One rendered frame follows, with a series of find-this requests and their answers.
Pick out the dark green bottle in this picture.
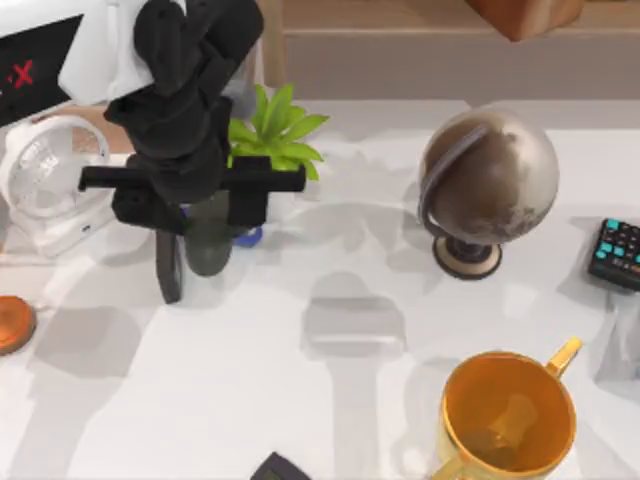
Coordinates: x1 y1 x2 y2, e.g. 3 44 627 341
185 191 235 278

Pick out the green plant in blue pot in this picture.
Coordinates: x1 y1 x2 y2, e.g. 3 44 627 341
225 83 331 250

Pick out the white table fan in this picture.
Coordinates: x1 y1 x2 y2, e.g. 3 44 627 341
0 115 117 259

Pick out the orange round coaster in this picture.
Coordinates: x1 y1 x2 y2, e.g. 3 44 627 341
0 295 38 357

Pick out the wooden shelf unit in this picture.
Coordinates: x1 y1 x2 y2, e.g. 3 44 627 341
261 0 640 102

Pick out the small black device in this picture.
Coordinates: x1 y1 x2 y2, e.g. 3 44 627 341
248 451 312 480

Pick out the brown globe on stand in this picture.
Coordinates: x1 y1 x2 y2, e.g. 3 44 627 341
416 103 561 281

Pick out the golden trophy cup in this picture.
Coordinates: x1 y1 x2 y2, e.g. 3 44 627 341
430 335 585 480

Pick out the black calculator with teal keys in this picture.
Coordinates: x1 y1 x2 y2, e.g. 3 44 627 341
586 217 640 294

